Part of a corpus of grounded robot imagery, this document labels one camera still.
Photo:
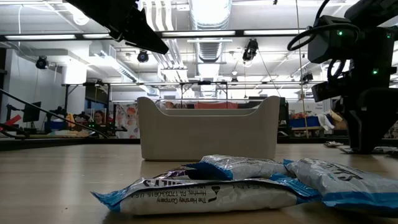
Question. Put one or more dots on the black monitor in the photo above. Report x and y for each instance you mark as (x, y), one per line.
(31, 112)

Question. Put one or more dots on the ceiling tube light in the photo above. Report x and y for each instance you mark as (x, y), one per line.
(199, 33)
(273, 32)
(40, 37)

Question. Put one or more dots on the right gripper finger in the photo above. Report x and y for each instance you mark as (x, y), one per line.
(365, 130)

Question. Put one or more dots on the silver ventilation duct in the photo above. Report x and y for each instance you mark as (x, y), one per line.
(210, 15)

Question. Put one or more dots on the red fabric panel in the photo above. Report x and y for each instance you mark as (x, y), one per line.
(216, 105)

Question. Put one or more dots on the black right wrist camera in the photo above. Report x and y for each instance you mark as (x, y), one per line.
(326, 91)

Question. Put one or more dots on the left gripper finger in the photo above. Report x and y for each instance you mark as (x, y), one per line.
(143, 34)

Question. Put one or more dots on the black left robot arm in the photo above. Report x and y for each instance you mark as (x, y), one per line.
(84, 7)

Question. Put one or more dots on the white cloth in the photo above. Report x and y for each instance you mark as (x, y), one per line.
(325, 122)

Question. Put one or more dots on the person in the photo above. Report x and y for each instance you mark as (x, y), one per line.
(99, 117)

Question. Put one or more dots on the white blue Hershey's bar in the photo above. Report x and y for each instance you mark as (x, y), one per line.
(342, 183)
(202, 199)
(242, 168)

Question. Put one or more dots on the tan cardboard box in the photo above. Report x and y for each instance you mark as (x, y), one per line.
(339, 119)

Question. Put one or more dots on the blue bin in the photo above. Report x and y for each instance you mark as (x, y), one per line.
(303, 121)

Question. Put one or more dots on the black ceiling spotlight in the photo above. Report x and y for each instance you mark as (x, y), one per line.
(42, 62)
(250, 49)
(142, 56)

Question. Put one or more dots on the polka dot curtain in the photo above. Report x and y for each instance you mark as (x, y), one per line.
(392, 132)

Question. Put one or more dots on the grey plastic basket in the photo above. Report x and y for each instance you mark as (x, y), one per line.
(208, 137)

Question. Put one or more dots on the black metal rack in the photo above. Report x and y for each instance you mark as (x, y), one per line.
(66, 102)

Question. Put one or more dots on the fruit print cloth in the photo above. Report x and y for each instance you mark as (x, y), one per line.
(126, 119)

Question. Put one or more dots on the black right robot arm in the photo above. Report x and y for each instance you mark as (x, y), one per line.
(373, 46)

